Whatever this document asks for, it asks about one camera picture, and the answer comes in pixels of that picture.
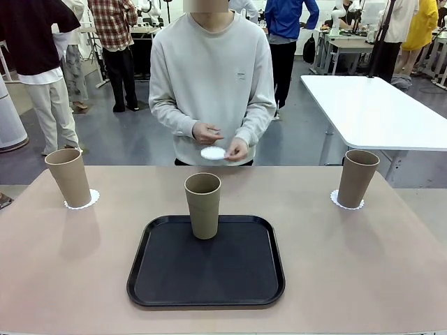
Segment person in patterned skirt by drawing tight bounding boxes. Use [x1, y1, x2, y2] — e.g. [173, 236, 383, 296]
[52, 0, 90, 109]

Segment person black top white trousers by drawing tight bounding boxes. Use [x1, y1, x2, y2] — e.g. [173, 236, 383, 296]
[0, 0, 83, 156]

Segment grey background desk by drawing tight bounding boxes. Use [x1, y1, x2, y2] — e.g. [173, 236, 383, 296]
[314, 29, 376, 76]

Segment black tripod stand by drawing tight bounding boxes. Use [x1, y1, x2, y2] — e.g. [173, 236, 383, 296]
[366, 0, 397, 80]

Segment person cream top black trousers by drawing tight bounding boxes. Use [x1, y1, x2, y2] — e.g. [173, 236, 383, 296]
[379, 0, 420, 83]

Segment person's right hand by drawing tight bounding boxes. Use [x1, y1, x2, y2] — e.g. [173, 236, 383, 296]
[192, 121, 224, 144]

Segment person in plaid shirt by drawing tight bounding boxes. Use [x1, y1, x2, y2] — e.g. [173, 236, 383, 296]
[87, 0, 140, 112]

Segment person in blue shirt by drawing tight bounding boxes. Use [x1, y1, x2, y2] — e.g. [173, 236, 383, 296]
[264, 0, 321, 121]

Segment white cylindrical appliance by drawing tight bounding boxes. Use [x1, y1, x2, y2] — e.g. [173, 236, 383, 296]
[0, 75, 29, 153]

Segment person in yellow coat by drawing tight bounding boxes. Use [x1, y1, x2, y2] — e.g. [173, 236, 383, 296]
[401, 0, 439, 77]

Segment tan tumbler cup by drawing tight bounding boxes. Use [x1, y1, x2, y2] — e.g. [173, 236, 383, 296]
[337, 149, 381, 209]
[44, 148, 92, 207]
[188, 204, 220, 241]
[184, 173, 222, 211]

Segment white scalloped paper coaster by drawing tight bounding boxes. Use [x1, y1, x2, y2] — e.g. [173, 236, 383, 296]
[200, 147, 227, 161]
[64, 188, 101, 211]
[329, 189, 365, 211]

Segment person's left forearm grey sleeve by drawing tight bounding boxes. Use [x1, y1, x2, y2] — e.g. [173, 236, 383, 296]
[237, 104, 277, 147]

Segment black plastic serving tray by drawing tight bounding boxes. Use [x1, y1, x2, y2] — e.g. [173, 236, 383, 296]
[126, 214, 286, 308]

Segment person's left hand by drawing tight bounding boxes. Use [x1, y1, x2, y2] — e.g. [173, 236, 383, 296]
[224, 137, 249, 162]

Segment grey cloth heap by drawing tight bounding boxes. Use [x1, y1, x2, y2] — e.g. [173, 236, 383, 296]
[390, 74, 413, 91]

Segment person in grey sweatshirt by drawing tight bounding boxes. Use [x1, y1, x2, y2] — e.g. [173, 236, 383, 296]
[148, 0, 277, 167]

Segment white table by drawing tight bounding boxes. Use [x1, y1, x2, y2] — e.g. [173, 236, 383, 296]
[300, 75, 447, 168]

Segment person's right forearm grey sleeve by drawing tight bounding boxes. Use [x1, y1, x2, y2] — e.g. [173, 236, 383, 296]
[149, 100, 196, 139]

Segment black hanging bag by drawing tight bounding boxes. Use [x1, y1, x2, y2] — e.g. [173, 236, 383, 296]
[302, 33, 316, 64]

